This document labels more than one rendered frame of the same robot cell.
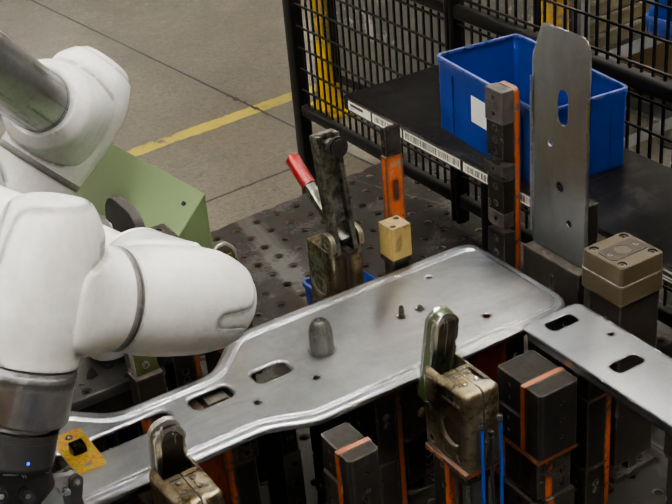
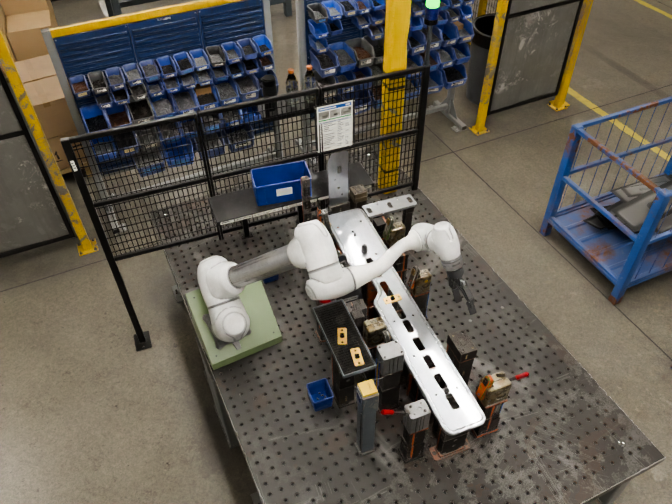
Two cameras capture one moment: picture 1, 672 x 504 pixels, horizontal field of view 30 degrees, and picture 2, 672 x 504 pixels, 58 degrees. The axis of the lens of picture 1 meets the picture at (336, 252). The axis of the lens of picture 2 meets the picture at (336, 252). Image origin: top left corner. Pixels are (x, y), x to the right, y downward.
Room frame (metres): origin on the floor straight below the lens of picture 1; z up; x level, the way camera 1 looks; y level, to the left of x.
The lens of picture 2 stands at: (1.13, 2.20, 3.15)
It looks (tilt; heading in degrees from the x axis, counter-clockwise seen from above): 45 degrees down; 280
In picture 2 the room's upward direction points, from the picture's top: 1 degrees counter-clockwise
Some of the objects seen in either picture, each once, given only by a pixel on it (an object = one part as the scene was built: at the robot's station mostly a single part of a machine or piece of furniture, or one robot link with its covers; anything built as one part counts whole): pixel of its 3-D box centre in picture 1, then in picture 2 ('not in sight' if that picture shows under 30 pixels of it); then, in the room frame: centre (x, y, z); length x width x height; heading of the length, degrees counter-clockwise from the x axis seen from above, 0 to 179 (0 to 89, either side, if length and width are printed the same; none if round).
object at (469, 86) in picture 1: (528, 107); (281, 183); (1.86, -0.33, 1.10); 0.30 x 0.17 x 0.13; 24
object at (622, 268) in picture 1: (618, 360); (358, 214); (1.44, -0.38, 0.88); 0.08 x 0.08 x 0.36; 30
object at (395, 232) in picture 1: (401, 329); not in sight; (1.57, -0.09, 0.88); 0.04 x 0.04 x 0.36; 30
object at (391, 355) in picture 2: not in sight; (387, 377); (1.17, 0.69, 0.90); 0.13 x 0.10 x 0.41; 30
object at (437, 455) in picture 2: not in sight; (454, 431); (0.87, 0.87, 0.84); 0.18 x 0.06 x 0.29; 30
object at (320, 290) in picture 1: (342, 340); not in sight; (1.56, 0.00, 0.88); 0.07 x 0.06 x 0.35; 30
